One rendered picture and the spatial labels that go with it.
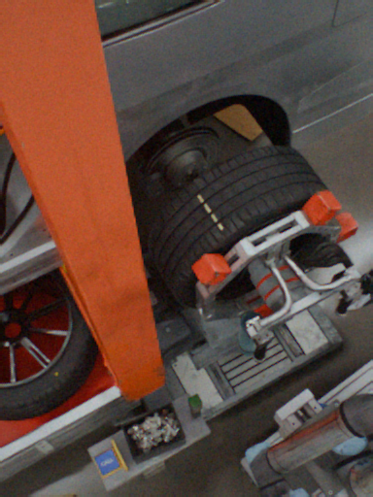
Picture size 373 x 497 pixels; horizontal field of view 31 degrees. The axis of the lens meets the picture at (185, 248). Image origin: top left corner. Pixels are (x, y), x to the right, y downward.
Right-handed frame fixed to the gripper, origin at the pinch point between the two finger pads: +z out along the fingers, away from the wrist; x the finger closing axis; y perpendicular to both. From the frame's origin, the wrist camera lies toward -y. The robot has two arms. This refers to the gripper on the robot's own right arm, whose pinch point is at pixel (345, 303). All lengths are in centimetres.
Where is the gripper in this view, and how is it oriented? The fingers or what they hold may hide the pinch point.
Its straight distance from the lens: 239.4
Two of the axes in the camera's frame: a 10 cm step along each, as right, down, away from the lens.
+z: -8.4, 4.9, -2.2
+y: -0.2, -4.4, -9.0
